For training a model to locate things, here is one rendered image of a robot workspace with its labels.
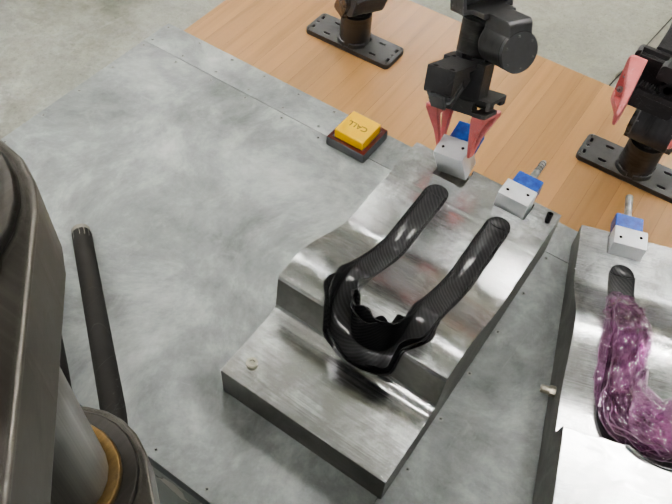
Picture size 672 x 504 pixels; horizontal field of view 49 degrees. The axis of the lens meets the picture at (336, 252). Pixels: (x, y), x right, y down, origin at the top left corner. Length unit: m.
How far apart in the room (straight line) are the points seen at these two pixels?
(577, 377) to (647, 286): 0.23
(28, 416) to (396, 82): 1.29
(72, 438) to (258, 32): 1.26
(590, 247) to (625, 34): 2.10
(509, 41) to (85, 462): 0.77
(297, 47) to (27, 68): 1.53
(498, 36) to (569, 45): 2.05
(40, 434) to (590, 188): 1.20
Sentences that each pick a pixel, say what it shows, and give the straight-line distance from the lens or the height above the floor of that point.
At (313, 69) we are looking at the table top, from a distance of 1.49.
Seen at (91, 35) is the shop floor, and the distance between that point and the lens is 2.99.
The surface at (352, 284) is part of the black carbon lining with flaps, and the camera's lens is 1.00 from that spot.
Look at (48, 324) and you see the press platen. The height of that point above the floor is 1.51.
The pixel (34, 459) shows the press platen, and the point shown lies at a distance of 0.25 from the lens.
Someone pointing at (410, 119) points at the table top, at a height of 0.80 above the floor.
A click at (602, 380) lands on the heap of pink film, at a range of 1.03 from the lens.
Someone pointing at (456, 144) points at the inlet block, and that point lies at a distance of 1.15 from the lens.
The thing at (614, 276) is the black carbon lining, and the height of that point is 0.85.
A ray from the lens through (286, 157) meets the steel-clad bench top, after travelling 1.31.
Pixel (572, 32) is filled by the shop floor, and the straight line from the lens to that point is 3.16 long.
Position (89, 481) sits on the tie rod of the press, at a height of 1.32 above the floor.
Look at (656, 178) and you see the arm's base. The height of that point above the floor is 0.81.
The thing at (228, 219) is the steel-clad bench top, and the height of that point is 0.80.
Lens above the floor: 1.73
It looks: 53 degrees down
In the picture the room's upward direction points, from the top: 5 degrees clockwise
